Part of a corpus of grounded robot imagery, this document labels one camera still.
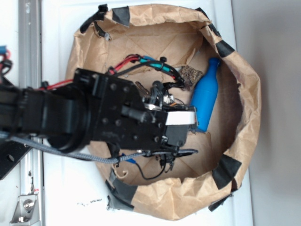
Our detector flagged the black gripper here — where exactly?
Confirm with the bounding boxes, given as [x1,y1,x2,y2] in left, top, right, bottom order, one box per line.
[89,73,197,151]

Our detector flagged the silver key bunch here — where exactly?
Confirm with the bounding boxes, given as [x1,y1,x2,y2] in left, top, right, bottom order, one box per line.
[135,81,151,98]

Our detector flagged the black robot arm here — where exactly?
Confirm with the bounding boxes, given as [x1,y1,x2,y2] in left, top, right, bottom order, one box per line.
[0,69,197,156]

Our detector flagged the brown rough rock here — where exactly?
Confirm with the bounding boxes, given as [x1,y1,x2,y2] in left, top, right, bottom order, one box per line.
[179,65,204,91]

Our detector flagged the blue plastic bottle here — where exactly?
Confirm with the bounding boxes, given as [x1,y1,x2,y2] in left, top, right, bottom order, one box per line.
[191,57,220,132]

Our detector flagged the brown paper bag bin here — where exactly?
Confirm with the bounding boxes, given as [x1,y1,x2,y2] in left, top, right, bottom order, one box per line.
[66,4,261,220]

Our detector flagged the red and black wires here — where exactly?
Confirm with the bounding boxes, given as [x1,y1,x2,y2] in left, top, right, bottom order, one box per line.
[39,54,186,91]

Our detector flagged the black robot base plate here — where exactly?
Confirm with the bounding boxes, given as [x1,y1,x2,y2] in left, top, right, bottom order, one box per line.
[0,76,32,181]

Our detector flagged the metal corner bracket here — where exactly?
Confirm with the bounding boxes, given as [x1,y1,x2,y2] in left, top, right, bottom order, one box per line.
[9,194,40,226]

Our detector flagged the aluminium rail frame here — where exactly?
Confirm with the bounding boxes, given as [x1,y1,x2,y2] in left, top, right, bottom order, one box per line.
[18,0,45,226]

